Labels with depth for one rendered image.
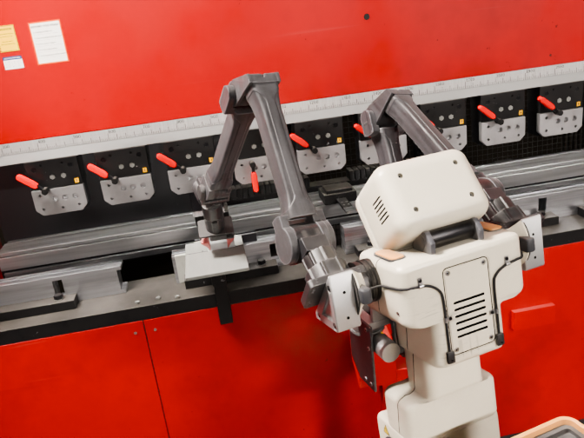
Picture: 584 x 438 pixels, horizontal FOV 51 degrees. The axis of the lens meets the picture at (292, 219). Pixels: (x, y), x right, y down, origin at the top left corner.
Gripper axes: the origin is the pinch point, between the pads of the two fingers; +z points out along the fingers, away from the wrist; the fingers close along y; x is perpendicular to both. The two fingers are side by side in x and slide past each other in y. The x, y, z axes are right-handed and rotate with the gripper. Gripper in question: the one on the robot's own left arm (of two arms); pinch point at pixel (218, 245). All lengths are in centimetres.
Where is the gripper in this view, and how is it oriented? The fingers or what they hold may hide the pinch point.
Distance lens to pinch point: 190.0
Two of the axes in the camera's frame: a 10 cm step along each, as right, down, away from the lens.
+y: -9.8, 1.6, -1.1
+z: 0.2, 6.5, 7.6
